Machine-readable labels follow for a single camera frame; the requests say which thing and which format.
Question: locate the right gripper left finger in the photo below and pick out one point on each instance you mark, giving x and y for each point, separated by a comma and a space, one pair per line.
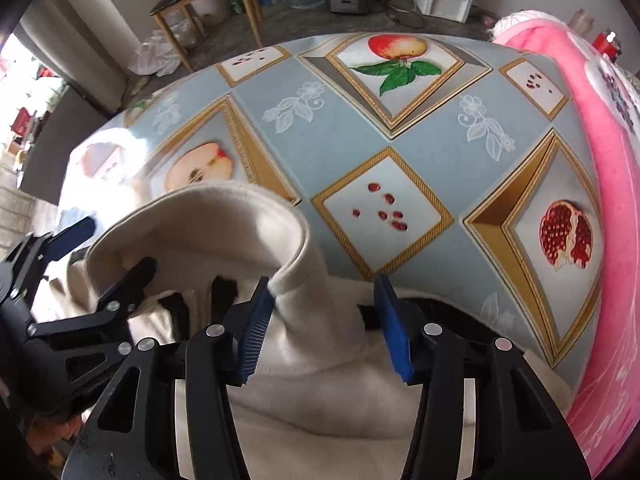
131, 432

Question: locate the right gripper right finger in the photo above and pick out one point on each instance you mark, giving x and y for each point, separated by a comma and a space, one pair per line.
519, 432

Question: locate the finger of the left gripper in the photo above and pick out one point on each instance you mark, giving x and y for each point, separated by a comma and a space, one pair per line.
23, 267
125, 289

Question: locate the beige zip hoodie jacket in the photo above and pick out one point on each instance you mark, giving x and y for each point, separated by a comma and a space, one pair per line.
295, 374

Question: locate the white plastic bag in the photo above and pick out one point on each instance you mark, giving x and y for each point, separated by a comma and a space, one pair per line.
155, 57

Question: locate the grey curtain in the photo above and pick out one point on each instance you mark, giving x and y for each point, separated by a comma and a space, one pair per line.
87, 42

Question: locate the fruit pattern blue tablecloth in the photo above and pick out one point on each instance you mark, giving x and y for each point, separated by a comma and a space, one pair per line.
452, 165

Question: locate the red thermos cup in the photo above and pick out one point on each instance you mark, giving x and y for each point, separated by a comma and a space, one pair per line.
608, 44

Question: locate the clear glass jar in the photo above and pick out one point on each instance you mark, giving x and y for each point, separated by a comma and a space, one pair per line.
581, 23

